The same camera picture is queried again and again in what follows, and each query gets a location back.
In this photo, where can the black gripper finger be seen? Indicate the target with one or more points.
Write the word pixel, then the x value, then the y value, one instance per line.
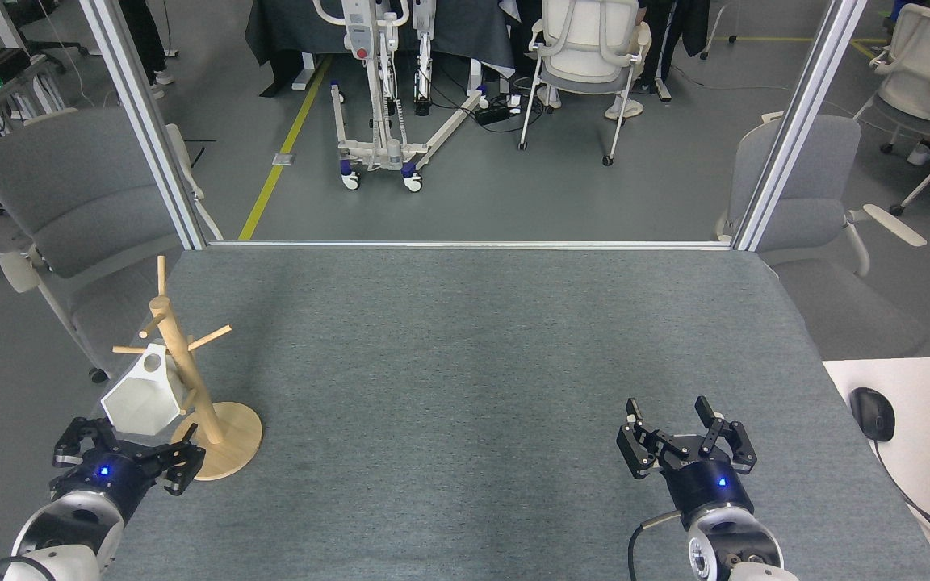
pixel 77 444
pixel 630 452
pixel 741 452
pixel 182 464

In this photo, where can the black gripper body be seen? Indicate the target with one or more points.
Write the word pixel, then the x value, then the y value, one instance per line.
pixel 110 476
pixel 707 484

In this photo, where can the wooden cup rack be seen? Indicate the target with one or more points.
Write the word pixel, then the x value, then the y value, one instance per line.
pixel 227 440

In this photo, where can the white hexagonal cup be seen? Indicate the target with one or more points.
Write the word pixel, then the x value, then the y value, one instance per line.
pixel 138 403

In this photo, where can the black computer mouse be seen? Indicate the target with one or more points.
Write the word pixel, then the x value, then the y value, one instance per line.
pixel 873 413

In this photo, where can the grey padded chair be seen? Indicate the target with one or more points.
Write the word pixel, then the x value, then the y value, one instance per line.
pixel 69 186
pixel 804 169

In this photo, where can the metal floor outlet plate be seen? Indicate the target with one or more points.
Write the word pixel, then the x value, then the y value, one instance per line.
pixel 284 159

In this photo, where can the black power strip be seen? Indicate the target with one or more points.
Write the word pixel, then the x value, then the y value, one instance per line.
pixel 493 113

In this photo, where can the white office chair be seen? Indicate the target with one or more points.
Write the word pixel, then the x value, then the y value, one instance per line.
pixel 921 73
pixel 590 64

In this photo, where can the dark table cloth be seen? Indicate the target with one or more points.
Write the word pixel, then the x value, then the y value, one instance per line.
pixel 303 24

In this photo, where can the white stand on wheels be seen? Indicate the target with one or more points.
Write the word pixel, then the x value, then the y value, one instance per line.
pixel 358 32

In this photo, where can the silver aluminium rail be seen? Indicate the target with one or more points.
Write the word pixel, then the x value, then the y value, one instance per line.
pixel 473 244

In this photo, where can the silver aluminium post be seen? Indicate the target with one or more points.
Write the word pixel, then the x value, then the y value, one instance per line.
pixel 142 105
pixel 796 121

